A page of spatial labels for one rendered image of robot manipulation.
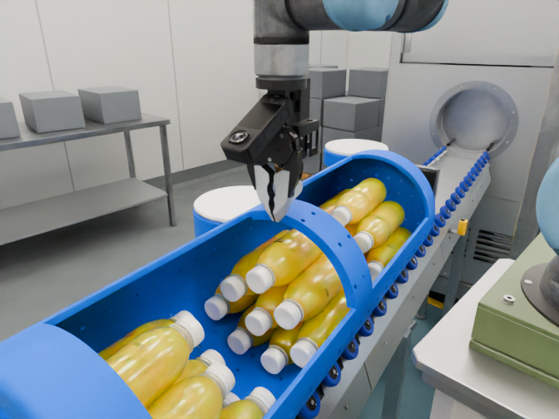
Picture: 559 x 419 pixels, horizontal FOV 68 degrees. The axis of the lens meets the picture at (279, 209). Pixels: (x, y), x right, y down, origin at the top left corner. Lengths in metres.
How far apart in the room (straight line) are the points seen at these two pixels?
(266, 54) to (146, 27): 3.77
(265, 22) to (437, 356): 0.45
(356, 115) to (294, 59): 3.40
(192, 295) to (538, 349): 0.51
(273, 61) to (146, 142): 3.82
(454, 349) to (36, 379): 0.43
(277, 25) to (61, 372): 0.44
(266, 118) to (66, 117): 2.72
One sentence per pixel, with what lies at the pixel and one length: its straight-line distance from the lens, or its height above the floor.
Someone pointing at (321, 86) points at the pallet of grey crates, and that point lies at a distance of 4.15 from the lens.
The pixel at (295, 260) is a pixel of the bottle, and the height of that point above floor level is 1.16.
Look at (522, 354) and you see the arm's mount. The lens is 0.54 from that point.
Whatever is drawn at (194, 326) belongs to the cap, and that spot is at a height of 1.16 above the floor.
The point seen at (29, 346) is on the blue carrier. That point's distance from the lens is 0.44.
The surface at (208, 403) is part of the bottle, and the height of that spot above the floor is 1.12.
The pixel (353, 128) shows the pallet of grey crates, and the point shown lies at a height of 0.70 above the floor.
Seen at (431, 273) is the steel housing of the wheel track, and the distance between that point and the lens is 1.26.
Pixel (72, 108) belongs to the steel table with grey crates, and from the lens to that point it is 3.21.
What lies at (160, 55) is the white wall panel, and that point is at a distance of 4.37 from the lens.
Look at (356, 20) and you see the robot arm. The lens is 0.49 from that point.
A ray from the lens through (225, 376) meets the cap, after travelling 0.54.
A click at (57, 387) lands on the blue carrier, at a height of 1.23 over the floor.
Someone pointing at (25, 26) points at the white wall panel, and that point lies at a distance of 3.91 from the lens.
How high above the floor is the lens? 1.48
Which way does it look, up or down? 23 degrees down
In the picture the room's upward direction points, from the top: straight up
